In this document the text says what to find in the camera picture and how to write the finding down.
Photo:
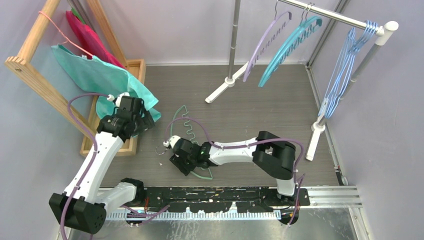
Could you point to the red cloth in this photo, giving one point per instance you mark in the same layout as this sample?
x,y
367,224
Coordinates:
x,y
89,40

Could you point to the pink hanger on rack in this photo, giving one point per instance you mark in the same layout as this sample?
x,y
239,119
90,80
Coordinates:
x,y
67,40

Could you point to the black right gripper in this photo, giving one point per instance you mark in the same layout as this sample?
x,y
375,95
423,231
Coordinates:
x,y
178,161

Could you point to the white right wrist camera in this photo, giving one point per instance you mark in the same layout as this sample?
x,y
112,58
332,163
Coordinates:
x,y
171,141

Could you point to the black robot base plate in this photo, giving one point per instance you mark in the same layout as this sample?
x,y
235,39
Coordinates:
x,y
246,199

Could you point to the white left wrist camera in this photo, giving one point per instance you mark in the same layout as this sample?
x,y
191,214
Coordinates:
x,y
117,99

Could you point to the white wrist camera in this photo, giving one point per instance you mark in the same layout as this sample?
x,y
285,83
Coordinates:
x,y
117,99
171,141

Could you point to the green notched hanger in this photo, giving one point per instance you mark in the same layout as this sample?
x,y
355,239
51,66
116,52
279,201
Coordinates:
x,y
185,127

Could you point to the purple notched hanger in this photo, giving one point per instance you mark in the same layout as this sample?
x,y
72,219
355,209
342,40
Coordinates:
x,y
271,35

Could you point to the metal garment rack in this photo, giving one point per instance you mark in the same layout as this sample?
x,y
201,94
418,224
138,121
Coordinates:
x,y
352,60

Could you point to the teal cloth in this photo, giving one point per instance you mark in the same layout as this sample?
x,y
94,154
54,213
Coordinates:
x,y
97,76

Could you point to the wooden clothes rack frame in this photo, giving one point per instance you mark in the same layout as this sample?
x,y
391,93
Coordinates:
x,y
21,65

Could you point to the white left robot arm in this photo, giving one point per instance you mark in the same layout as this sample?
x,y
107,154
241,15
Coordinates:
x,y
79,206

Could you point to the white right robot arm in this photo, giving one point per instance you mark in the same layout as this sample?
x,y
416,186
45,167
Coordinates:
x,y
276,157

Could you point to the teal notched hanger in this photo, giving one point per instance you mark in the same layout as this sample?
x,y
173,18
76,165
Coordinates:
x,y
302,32
307,27

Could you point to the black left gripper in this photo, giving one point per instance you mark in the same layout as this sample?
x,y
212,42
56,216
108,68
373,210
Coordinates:
x,y
146,122

